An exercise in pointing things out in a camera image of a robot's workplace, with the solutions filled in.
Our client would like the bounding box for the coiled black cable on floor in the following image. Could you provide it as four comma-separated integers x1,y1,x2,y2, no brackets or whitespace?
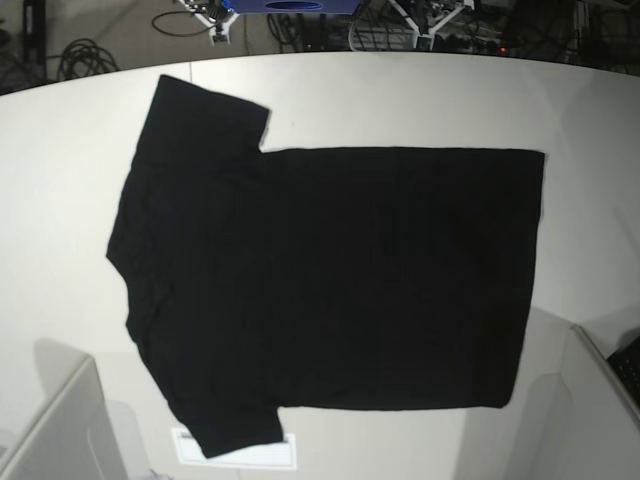
55,38,120,82

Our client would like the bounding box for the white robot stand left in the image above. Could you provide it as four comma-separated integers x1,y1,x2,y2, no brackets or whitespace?
173,0,240,45

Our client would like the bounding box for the black keyboard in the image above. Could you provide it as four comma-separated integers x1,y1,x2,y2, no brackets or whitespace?
607,337,640,405

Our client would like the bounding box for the right grey partition panel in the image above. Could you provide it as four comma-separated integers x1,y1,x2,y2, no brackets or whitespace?
510,327,639,479

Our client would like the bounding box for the black T-shirt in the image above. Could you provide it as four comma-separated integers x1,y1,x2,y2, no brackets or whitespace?
107,76,545,458

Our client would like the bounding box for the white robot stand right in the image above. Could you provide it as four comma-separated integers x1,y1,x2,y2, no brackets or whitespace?
388,0,476,51

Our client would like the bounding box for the black power strip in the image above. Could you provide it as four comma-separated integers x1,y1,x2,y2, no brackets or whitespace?
439,33,511,55

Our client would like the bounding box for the white label plate on table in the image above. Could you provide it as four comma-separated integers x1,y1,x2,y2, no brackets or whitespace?
171,428,297,471

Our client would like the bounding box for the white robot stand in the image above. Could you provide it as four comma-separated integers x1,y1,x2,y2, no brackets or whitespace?
388,0,476,51
173,0,240,45

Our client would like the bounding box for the blue box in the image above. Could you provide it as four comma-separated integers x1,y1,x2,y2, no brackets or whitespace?
223,0,360,15

